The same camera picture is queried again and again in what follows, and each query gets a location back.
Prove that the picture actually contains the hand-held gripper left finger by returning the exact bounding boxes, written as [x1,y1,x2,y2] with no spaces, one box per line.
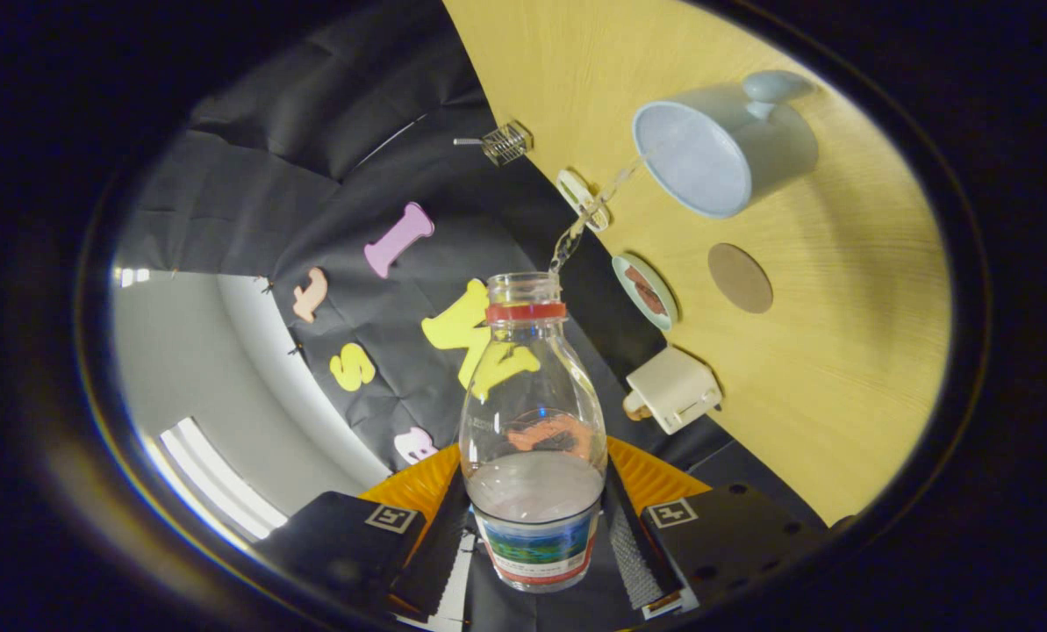
[254,442,473,626]

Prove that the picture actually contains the long ceiling light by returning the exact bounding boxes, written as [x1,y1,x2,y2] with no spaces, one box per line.
[159,417,289,541]

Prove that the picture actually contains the pale green plate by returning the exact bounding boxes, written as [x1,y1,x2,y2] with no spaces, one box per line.
[611,254,679,333]

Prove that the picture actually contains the brown round coaster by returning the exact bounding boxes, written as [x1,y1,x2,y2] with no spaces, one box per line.
[707,242,774,315]

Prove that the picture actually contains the white toaster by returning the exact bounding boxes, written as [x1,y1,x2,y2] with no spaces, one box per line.
[621,345,724,436]

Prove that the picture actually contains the clear juice bottle red ring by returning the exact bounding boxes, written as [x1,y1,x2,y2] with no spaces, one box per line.
[458,272,609,593]

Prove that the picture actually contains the wire mesh holder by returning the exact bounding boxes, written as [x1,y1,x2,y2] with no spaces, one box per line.
[481,121,534,168]

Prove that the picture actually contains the white divided dish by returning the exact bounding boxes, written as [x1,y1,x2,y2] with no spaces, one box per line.
[556,169,611,233]

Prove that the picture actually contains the wooden table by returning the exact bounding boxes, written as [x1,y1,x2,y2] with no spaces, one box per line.
[442,0,952,528]

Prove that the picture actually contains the white cup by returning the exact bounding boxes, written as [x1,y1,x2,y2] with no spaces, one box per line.
[632,70,820,219]

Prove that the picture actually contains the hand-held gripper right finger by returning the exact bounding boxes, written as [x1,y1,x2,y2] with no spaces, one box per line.
[602,435,827,621]

